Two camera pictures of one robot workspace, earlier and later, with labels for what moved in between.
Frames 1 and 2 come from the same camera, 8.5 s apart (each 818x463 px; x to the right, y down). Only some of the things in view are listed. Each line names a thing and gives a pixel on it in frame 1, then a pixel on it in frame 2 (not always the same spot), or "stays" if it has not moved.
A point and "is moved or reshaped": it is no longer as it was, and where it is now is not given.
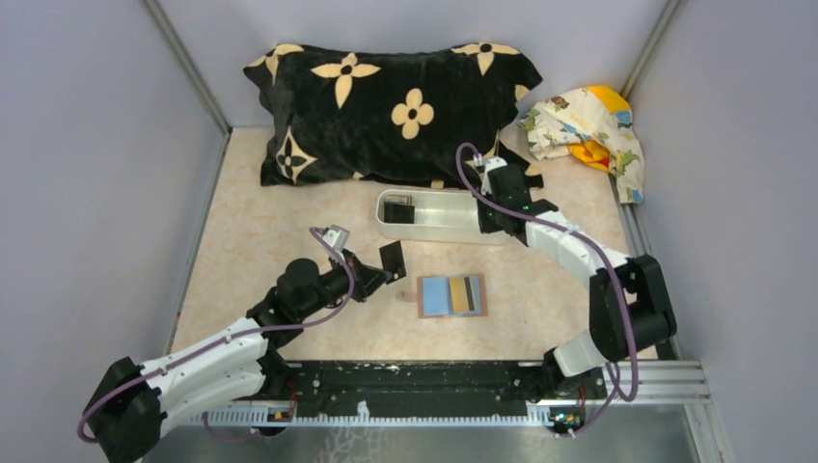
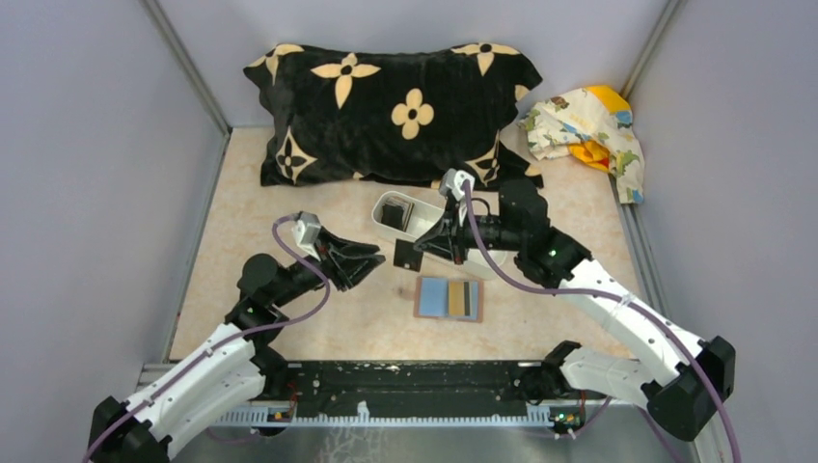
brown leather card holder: x=434 y=296 is moved or reshaped
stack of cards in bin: x=398 y=208 stays
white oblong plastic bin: x=440 y=215 -> x=504 y=259
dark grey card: x=393 y=259 -> x=406 y=256
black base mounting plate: x=423 y=388 stays
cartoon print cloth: x=595 y=124 stays
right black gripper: x=485 y=225 -> x=449 y=236
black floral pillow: x=420 y=117 stays
